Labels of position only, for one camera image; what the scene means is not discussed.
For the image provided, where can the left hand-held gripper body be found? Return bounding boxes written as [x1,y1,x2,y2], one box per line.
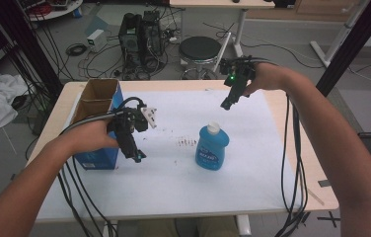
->
[108,106,158,158]

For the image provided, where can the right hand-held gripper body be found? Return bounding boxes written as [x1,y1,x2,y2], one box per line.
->
[212,32,257,100]

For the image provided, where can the blue cardboard box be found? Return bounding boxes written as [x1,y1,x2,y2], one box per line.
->
[69,78,124,171]

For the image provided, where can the blue bottle with white cap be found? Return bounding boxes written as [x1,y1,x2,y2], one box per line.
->
[194,120,231,172]

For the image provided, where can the person's right hand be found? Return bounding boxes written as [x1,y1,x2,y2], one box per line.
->
[242,62,294,97]

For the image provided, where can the person's left hand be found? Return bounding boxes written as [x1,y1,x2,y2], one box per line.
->
[59,118,120,156]

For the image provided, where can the black round stool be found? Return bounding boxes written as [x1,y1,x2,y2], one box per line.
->
[178,36,223,81]

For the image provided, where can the wooden desk with white legs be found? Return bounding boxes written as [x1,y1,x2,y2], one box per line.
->
[169,0,276,68]

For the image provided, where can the small white device box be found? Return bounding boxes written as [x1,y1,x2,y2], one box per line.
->
[86,29,109,53]

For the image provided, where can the black open computer tower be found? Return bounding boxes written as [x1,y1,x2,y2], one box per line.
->
[141,10,166,68]

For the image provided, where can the grey floor mat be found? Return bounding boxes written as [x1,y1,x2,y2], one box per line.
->
[333,87,366,133]

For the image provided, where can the black metal pillar with base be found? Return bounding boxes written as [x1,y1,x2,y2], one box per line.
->
[315,0,371,98]

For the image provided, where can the white table leg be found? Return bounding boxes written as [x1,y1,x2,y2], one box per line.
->
[236,214,253,237]

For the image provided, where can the round white table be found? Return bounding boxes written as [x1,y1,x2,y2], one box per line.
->
[19,0,84,23]

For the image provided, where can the black tape cross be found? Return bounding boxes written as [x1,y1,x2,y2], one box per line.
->
[316,210,341,229]

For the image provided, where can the left gripper cable bundle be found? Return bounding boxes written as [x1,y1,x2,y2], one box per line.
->
[56,96,147,237]

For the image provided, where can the gripper cable bundle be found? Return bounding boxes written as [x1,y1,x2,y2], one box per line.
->
[273,93,310,237]
[56,96,147,237]

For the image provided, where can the right gripper cable bundle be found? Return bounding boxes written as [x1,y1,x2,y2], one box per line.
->
[273,93,310,237]

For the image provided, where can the coiled black cable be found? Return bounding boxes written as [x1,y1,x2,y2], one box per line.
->
[65,42,89,57]

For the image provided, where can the white desk frame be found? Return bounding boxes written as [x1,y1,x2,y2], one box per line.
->
[310,0,371,68]

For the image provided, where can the black metal pillar with cables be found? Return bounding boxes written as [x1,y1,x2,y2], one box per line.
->
[0,0,64,98]

